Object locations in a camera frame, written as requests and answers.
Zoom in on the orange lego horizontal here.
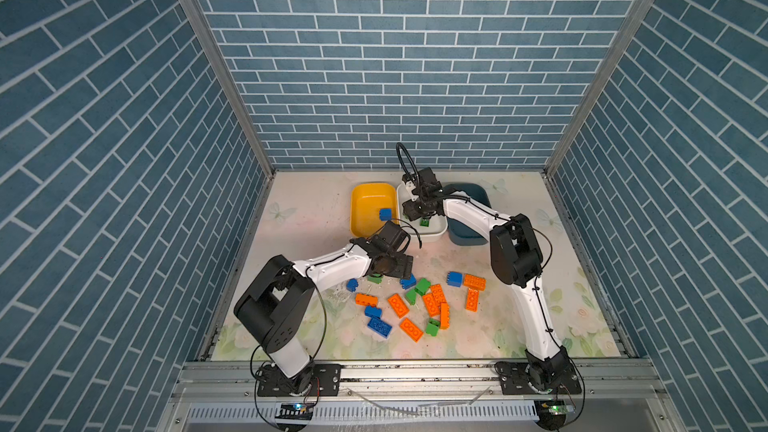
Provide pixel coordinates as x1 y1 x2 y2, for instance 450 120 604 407
463 274 486 291

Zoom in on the orange lego vertical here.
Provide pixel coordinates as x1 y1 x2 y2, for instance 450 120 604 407
465 288 480 312

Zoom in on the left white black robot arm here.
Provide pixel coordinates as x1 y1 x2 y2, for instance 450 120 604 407
233 221 413 395

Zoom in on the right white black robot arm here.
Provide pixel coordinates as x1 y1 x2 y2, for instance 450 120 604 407
395 142 576 393

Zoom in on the white plastic container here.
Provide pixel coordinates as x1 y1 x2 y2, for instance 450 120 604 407
396 182 448 243

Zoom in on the dark teal plastic container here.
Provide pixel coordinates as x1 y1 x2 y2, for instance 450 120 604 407
447 182 490 247

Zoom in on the yellow plastic container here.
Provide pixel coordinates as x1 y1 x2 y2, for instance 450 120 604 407
350 182 398 237

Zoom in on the small blue lego far left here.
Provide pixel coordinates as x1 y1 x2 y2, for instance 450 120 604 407
345 279 359 293

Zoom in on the small blue lego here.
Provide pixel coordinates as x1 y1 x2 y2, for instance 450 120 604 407
364 306 382 319
345 279 359 293

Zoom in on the orange lego centre left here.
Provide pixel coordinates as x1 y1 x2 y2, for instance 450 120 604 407
387 294 410 319

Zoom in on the small blue lego lower left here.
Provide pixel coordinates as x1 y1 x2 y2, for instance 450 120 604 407
364 306 382 319

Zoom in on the orange lego centre upper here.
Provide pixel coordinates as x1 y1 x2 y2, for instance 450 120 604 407
430 284 446 304

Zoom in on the orange lego centre lower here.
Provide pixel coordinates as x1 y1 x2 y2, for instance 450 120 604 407
422 293 440 317

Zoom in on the large blue lego bottom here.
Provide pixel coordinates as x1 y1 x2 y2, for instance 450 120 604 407
367 317 392 338

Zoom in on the orange lego standing right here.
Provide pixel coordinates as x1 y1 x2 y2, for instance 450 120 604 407
439 302 451 329

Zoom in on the orange lego bottom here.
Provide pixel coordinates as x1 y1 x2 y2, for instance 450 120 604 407
399 317 424 343

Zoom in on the green lego bottom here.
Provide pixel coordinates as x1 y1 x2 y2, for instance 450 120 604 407
425 318 440 337

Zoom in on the white vent grille strip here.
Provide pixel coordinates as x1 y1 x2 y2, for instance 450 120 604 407
187 400 538 425

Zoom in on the left circuit board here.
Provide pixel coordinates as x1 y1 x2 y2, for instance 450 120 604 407
275 403 315 422

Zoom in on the circuit board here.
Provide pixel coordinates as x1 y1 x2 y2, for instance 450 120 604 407
534 401 575 431
275 403 315 422

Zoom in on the right circuit board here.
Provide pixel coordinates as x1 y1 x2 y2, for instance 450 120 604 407
534 401 575 431

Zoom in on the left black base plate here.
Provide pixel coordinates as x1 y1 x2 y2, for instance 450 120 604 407
255 363 341 397

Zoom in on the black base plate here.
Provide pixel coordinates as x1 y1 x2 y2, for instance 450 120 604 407
255 363 341 397
493 361 583 395

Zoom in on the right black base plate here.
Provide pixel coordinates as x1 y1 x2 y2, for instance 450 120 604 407
493 361 583 395

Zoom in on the aluminium front rail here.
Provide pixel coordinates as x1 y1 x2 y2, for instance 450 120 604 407
171 358 664 403

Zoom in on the right aluminium corner post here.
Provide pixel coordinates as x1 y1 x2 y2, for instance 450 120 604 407
543 0 655 181

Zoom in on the aluminium corner post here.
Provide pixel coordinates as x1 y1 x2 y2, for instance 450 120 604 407
178 0 275 180
543 0 655 181

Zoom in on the left aluminium corner post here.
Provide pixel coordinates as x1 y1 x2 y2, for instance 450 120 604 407
178 0 275 180

